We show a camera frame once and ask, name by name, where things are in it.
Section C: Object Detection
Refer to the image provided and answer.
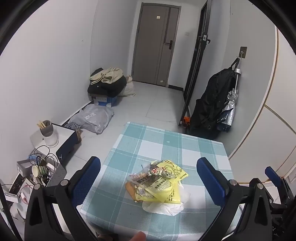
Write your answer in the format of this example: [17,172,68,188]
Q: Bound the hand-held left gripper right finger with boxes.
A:
[196,157,273,241]

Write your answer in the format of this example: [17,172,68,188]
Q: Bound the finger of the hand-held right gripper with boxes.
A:
[265,166,296,208]

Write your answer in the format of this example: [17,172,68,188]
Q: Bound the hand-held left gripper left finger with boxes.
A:
[24,156,101,241]

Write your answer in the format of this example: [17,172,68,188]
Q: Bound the yellow plastic packet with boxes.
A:
[157,160,189,180]
[157,182,182,204]

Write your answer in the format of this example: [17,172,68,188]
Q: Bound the clear printed wrapper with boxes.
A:
[128,173,148,183]

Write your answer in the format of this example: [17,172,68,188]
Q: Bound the white plastic bag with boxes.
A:
[142,181,191,216]

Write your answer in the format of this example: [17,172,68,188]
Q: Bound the yellow packet with black print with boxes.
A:
[133,176,173,202]

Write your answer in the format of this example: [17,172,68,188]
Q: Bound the person's left hand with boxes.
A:
[129,231,147,241]

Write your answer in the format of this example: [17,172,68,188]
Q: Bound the grey perforated box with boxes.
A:
[17,151,67,188]

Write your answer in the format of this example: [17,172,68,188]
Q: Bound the white box with blue side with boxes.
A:
[30,123,78,167]

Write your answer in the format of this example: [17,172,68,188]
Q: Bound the paper cup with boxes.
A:
[31,165,47,178]

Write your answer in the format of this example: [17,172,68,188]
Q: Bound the white grey chopstick holder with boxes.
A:
[40,120,59,147]

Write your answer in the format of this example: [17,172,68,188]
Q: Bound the teal checked tablecloth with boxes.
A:
[76,122,242,241]

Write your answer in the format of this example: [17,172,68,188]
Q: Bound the grey parcel bag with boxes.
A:
[65,104,115,134]

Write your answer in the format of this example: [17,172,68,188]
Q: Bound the silver folding umbrella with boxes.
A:
[217,67,242,132]

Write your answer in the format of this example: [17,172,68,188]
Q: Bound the white device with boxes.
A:
[5,176,23,202]

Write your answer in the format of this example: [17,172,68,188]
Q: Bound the black jacket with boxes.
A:
[189,58,241,139]

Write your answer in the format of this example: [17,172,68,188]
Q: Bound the blue storage box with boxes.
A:
[92,95,118,107]

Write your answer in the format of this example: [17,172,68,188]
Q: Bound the black clothing pile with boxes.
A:
[87,68,127,98]

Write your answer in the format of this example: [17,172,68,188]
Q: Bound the beige cloth bag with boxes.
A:
[119,75,136,98]

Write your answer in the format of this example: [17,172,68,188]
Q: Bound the beige clothing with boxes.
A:
[90,67,124,85]

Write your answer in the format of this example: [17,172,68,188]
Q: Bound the dark open door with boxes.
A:
[178,0,212,127]

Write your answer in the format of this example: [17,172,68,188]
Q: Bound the grey door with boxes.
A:
[131,3,181,87]

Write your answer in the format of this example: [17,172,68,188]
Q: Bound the black cables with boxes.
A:
[29,148,58,183]

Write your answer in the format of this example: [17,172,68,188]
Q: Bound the red cable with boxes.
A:
[20,183,35,204]

